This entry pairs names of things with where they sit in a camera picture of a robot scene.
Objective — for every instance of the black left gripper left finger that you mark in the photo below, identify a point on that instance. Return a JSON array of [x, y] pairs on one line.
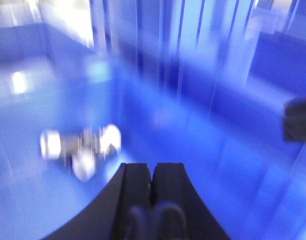
[[106, 216]]

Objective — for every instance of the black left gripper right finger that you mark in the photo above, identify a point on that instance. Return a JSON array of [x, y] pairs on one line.
[[178, 211]]

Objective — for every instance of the silver metal valve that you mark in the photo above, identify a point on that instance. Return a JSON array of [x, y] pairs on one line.
[[82, 152]]

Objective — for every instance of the blue shelf box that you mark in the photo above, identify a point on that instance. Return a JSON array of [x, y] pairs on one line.
[[227, 133]]

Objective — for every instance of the black object at right edge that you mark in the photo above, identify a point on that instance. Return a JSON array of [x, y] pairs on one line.
[[294, 120]]

